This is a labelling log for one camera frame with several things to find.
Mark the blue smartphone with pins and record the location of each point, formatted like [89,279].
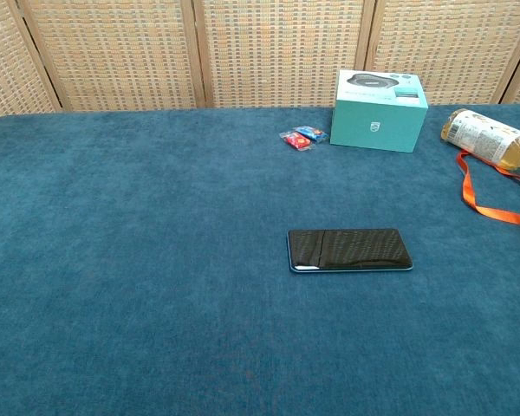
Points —
[351,250]

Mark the red candy packet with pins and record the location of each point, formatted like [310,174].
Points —
[296,140]

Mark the blue candy packet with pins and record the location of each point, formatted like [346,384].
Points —
[310,132]

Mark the blue table cloth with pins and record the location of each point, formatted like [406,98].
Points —
[156,268]

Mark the teal speaker box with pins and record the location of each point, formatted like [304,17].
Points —
[377,125]

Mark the woven folding screen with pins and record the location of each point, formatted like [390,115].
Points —
[251,52]

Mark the yellow tea bottle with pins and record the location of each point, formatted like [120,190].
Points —
[487,138]

